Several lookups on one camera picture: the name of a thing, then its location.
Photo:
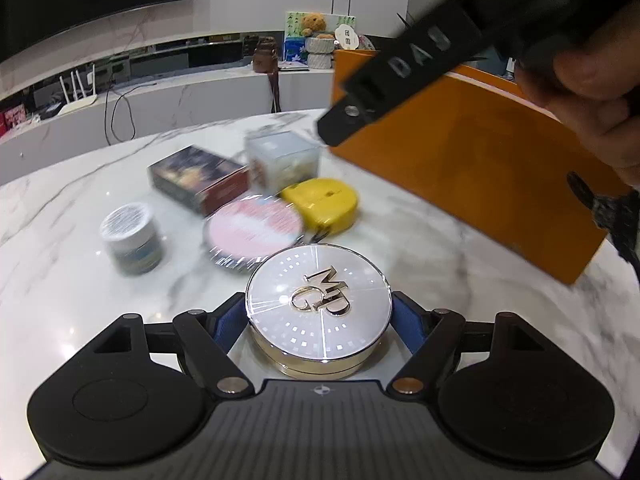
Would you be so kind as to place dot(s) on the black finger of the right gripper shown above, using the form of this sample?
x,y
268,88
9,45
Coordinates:
x,y
447,35

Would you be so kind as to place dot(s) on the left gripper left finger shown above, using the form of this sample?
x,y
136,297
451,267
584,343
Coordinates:
x,y
205,339

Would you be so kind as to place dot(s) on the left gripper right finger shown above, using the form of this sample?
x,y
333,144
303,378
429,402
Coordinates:
x,y
431,336

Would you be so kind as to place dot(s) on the white gold compact case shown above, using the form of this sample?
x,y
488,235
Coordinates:
x,y
318,311

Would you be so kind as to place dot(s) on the dark picture card box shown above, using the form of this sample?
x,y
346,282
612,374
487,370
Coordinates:
x,y
199,180

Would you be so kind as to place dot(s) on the person right hand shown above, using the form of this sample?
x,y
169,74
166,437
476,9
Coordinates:
x,y
590,99

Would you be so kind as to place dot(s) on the pink round tin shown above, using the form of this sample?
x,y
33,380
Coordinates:
x,y
243,234

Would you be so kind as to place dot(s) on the white round jar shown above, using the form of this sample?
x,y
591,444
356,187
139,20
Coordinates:
x,y
131,238

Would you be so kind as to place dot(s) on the orange storage box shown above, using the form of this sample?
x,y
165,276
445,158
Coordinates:
x,y
473,146

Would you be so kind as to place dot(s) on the yellow round case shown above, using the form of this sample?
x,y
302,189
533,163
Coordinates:
x,y
327,206

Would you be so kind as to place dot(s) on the teddy bear picture pile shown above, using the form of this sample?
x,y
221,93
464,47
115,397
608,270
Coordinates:
x,y
312,38

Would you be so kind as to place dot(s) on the clear cube box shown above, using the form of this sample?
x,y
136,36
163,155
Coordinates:
x,y
280,159

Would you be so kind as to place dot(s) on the white marble TV console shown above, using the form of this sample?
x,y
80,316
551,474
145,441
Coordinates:
x,y
154,107

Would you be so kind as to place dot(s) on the white wifi router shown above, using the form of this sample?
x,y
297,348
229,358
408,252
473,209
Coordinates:
x,y
78,91

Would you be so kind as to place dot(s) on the brown leather camera bag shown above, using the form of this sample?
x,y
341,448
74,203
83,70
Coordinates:
x,y
265,61

